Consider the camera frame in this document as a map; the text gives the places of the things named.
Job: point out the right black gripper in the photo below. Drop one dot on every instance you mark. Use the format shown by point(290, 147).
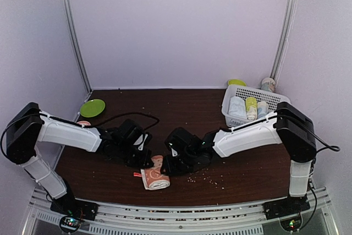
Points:
point(170, 169)

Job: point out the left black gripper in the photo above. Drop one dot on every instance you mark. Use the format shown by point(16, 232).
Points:
point(142, 163)

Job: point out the orange patterned towel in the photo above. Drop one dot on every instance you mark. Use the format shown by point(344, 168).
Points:
point(152, 178)

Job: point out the blue polka dot towel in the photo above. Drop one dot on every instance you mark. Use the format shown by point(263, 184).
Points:
point(262, 109)

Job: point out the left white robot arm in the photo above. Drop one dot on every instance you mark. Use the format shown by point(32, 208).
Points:
point(31, 125)

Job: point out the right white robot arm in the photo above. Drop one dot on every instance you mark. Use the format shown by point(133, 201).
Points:
point(286, 125)

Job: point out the orange patterned bowl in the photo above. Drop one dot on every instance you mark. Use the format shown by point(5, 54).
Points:
point(85, 123)

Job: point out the green plate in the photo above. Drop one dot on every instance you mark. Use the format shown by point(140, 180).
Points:
point(92, 108)

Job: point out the white rolled towel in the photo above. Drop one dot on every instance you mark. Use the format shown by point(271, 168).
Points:
point(237, 107)

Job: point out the green rolled towel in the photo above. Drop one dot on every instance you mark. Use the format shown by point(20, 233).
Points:
point(251, 108)

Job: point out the small green bowl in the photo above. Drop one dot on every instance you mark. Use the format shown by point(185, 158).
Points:
point(236, 82)

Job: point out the patterned paper cup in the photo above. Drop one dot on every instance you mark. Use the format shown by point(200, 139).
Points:
point(268, 84)

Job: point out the front metal rail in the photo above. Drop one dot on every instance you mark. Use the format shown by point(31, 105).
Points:
point(246, 218)

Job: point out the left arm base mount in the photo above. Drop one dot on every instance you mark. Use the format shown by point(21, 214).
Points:
point(75, 212)

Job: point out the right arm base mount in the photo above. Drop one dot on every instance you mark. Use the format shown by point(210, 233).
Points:
point(289, 212)

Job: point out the left aluminium frame post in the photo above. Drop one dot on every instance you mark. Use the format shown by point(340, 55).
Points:
point(75, 45)

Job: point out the aluminium frame post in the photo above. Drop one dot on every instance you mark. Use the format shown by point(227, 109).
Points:
point(75, 45)
point(283, 40)

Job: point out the right aluminium frame post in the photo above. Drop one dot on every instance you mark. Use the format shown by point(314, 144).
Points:
point(283, 40)

